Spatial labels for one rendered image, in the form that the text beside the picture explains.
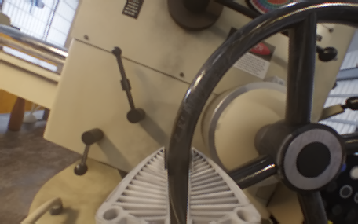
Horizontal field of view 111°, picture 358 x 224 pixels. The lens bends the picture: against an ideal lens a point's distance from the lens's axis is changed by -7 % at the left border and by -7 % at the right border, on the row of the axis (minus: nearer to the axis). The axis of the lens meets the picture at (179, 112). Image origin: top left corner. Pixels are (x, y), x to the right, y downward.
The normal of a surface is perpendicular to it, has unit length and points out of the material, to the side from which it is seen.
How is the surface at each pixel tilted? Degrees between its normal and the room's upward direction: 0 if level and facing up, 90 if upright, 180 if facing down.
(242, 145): 95
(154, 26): 90
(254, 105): 69
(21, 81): 90
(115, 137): 90
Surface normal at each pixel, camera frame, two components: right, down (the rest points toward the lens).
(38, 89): 0.00, 0.10
